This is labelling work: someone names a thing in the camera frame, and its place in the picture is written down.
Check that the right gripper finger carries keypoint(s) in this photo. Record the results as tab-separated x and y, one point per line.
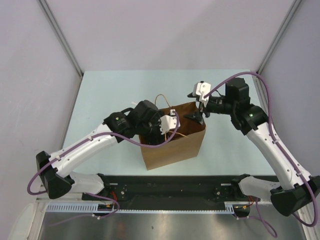
196	117
191	95

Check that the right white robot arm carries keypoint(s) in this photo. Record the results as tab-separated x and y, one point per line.
295	187

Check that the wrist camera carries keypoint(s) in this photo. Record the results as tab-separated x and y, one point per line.
169	122
200	92

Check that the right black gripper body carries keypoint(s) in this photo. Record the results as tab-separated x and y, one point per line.
211	106

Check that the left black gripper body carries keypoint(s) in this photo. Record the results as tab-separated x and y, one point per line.
151	131

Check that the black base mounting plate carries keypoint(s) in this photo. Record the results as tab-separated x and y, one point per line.
170	193

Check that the brown paper bag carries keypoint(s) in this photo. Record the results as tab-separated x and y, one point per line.
185	144

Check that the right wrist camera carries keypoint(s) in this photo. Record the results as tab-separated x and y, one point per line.
200	92

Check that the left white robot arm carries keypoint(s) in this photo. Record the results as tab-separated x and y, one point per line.
57	168

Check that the white slotted cable duct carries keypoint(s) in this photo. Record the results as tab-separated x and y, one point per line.
96	208

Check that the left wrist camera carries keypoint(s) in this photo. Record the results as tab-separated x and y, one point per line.
169	122

